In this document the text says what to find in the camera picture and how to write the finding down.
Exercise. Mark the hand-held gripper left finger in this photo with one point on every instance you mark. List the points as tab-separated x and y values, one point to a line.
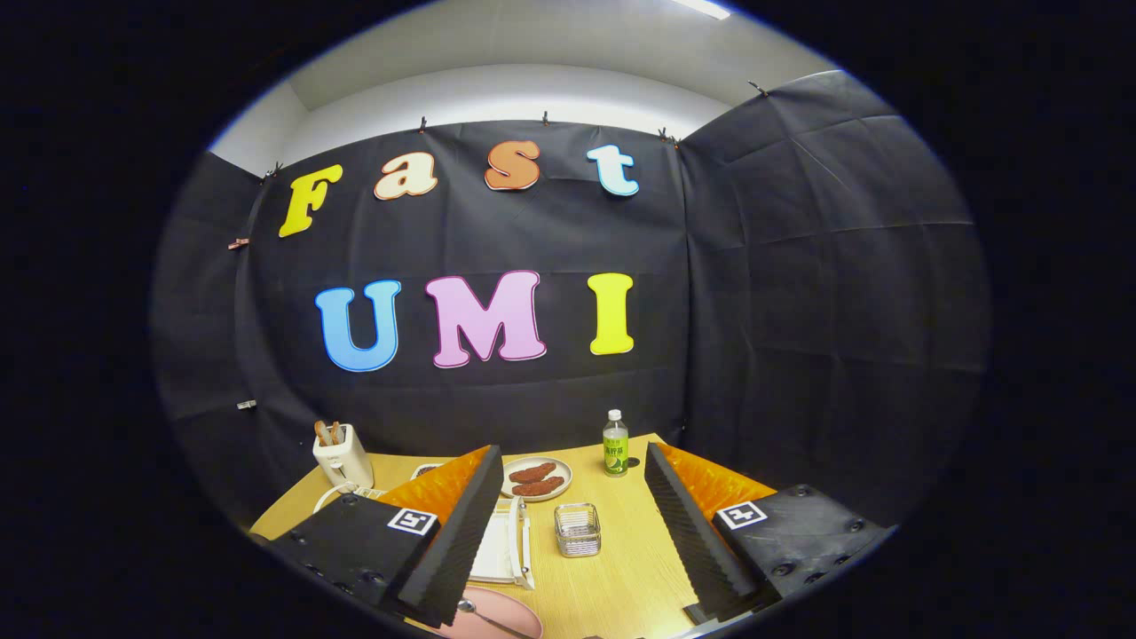
453	550

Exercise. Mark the white ribbed drain tray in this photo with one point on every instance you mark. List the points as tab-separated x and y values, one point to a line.
493	550

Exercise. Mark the green label drink bottle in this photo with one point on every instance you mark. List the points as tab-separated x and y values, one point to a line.
615	453

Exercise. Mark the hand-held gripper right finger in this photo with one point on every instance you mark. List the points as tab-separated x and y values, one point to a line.
692	541

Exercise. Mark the white round plate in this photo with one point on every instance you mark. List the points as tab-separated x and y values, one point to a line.
568	477

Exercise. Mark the pink plate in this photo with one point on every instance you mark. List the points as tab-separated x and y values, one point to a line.
506	612

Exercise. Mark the brown meat patty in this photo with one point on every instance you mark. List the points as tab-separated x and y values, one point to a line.
532	471
538	486

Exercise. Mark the white divided condiment dish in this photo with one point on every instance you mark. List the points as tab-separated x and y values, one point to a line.
426	469

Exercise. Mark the white toaster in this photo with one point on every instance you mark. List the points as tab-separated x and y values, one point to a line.
346	461

